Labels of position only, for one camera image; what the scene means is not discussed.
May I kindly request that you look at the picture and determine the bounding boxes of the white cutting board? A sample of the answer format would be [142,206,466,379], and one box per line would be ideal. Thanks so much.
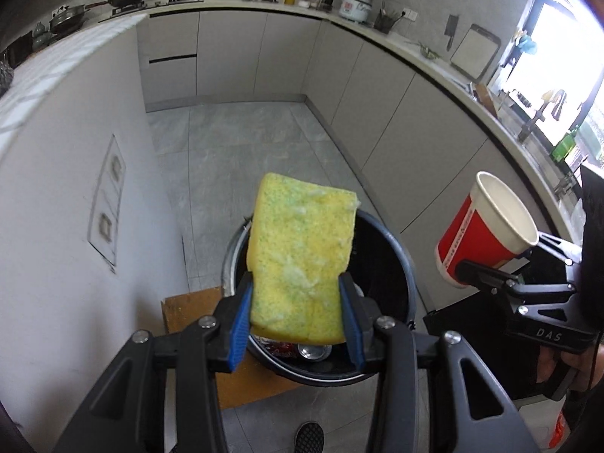
[449,23,500,80]

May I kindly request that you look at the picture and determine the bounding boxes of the white rice cooker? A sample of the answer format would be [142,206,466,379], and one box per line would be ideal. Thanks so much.
[340,0,373,24]

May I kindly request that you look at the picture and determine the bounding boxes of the wall socket panel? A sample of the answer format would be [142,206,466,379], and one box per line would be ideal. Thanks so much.
[87,134,128,271]

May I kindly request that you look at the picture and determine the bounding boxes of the black utensil holder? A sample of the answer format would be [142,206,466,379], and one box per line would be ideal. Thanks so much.
[375,2,395,35]

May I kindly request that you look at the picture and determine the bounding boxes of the green teapot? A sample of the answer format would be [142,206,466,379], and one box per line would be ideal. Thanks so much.
[31,23,51,51]

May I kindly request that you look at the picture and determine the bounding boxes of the steel cleaver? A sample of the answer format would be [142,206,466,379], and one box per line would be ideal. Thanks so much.
[444,14,459,52]

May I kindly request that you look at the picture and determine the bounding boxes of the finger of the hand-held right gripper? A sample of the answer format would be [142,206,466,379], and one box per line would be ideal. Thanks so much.
[455,259,577,313]
[535,232,586,266]

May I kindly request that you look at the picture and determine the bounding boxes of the black trash bin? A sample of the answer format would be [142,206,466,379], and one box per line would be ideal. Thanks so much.
[222,210,418,388]

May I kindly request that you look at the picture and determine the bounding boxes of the red white object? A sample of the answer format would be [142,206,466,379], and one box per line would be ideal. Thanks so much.
[549,410,575,450]

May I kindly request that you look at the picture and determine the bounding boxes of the person's black shoe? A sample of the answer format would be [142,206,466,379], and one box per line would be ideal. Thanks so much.
[293,422,326,453]

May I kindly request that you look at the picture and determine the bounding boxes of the blue hanging cloth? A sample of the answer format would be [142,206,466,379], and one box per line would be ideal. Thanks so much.
[516,31,539,55]

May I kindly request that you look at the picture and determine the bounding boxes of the brown cardboard sheet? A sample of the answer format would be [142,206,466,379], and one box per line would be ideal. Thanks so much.
[160,285,303,411]

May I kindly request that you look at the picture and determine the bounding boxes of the yellow green sponge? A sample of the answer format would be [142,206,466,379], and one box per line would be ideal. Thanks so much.
[246,172,362,344]

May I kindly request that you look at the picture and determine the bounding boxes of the grey kitchen counter cabinets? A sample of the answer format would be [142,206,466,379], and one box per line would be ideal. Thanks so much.
[97,0,604,322]

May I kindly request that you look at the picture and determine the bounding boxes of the red paper cup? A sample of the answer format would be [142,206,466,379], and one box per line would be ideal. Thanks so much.
[434,171,539,290]

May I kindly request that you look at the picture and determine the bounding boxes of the grey cooking pot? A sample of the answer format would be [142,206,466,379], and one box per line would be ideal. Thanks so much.
[49,4,90,34]

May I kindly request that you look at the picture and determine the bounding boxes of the person's right hand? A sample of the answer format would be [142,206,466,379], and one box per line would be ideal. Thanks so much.
[538,339,604,390]

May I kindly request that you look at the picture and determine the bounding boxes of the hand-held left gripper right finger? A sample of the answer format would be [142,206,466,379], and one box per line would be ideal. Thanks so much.
[337,270,539,453]

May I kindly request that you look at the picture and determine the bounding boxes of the steel wool scrubber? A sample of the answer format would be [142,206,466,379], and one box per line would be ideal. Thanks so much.
[0,54,15,97]

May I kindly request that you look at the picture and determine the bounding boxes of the green bottle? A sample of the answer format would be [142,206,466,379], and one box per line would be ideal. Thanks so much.
[553,125,582,164]

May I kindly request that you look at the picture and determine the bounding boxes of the kitchen faucet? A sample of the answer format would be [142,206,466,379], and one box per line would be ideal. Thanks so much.
[516,89,567,143]

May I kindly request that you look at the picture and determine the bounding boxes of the person's black clothing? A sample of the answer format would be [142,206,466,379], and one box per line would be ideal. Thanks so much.
[422,165,604,453]

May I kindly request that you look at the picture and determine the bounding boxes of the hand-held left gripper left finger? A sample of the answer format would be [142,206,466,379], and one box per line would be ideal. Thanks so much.
[52,271,256,453]

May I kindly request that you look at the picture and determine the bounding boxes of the black appliance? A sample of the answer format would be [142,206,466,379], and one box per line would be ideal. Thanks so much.
[2,33,34,69]

